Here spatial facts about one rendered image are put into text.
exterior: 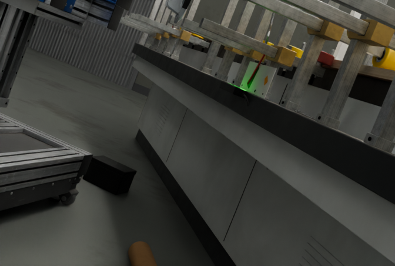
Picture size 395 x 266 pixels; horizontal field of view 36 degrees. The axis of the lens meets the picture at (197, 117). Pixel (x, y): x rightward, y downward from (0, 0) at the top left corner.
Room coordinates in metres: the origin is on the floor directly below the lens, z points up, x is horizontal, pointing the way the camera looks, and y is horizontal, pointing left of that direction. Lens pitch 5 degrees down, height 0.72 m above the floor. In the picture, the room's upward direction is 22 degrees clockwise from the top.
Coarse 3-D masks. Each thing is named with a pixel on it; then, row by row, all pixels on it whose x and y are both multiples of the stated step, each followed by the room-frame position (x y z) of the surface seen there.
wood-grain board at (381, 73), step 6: (336, 60) 1.98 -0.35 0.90; (324, 66) 2.09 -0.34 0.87; (330, 66) 2.00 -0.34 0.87; (336, 66) 1.96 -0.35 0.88; (360, 66) 1.82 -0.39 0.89; (366, 66) 1.79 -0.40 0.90; (372, 66) 1.76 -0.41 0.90; (360, 72) 1.81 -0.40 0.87; (366, 72) 1.78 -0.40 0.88; (372, 72) 1.75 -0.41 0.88; (378, 72) 1.72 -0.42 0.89; (384, 72) 1.69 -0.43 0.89; (390, 72) 1.66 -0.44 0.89; (378, 78) 1.74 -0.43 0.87; (384, 78) 1.68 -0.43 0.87; (390, 78) 1.65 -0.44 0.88
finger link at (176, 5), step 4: (172, 0) 1.83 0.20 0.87; (176, 0) 1.84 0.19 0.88; (180, 0) 1.84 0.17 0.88; (184, 0) 1.84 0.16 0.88; (168, 4) 1.83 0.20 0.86; (172, 4) 1.84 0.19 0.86; (176, 4) 1.84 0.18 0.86; (180, 4) 1.84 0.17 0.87; (172, 8) 1.84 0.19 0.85; (176, 8) 1.84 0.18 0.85; (180, 8) 1.84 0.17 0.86; (176, 12) 1.84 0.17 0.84; (180, 12) 1.84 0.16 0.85; (184, 12) 1.84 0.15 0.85; (176, 16) 1.86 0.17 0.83; (180, 16) 1.85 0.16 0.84; (176, 20) 1.85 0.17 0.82
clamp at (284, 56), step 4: (280, 48) 1.92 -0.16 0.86; (284, 48) 1.91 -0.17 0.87; (280, 52) 1.91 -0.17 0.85; (284, 52) 1.91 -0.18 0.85; (288, 52) 1.91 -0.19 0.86; (292, 52) 1.92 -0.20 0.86; (296, 52) 1.92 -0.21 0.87; (268, 56) 2.00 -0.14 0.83; (276, 56) 1.93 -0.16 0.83; (280, 56) 1.91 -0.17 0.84; (284, 56) 1.91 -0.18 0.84; (288, 56) 1.92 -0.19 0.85; (292, 56) 1.92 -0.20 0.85; (272, 60) 1.95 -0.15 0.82; (276, 60) 1.92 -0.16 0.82; (280, 60) 1.91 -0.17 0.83; (284, 60) 1.91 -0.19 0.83; (288, 60) 1.92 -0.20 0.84; (292, 60) 1.92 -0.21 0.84; (280, 64) 1.98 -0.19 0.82; (284, 64) 1.92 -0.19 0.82; (288, 64) 1.92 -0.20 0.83
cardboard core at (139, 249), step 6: (132, 246) 2.07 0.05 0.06; (138, 246) 2.05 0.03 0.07; (144, 246) 2.05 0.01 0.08; (132, 252) 2.03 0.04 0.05; (138, 252) 2.00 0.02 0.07; (144, 252) 1.99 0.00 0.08; (150, 252) 2.02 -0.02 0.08; (132, 258) 2.00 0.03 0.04; (138, 258) 1.96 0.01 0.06; (144, 258) 1.94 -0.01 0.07; (150, 258) 1.95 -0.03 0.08; (132, 264) 1.97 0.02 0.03; (138, 264) 1.92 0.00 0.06; (144, 264) 1.90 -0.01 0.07; (150, 264) 1.90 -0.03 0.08; (156, 264) 1.94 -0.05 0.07
